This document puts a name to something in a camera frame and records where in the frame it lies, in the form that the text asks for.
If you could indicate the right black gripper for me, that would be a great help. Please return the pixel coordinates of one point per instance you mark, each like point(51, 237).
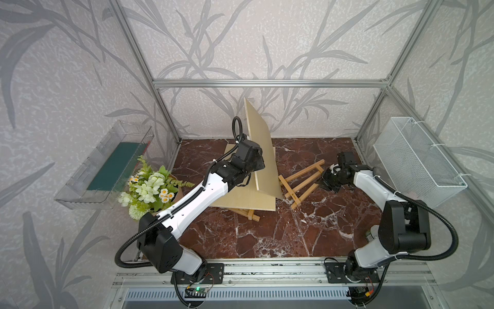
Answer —
point(325, 182)

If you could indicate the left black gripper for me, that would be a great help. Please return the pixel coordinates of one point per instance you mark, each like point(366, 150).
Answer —
point(260, 164)

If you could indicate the wooden easel frame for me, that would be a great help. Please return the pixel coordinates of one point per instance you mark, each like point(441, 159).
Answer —
point(300, 185)
point(249, 214)

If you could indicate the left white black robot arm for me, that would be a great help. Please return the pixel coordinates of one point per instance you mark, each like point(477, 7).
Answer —
point(157, 236)

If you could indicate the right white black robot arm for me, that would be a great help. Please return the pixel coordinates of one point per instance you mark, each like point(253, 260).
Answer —
point(404, 229)

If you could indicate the artificial flower bouquet in pot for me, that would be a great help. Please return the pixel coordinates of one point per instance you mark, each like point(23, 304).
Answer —
point(150, 191)

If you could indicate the white wire mesh basket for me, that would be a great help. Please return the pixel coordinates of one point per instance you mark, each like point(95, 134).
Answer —
point(415, 164)

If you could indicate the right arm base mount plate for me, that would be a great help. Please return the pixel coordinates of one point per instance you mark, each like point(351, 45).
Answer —
point(348, 272)

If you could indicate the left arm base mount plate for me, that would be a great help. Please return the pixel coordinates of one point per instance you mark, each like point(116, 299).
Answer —
point(209, 273)

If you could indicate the aluminium front rail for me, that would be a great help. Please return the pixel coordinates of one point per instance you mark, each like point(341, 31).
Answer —
point(277, 272)

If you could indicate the clear plastic wall tray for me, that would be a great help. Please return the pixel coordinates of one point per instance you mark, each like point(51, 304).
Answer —
point(98, 182)

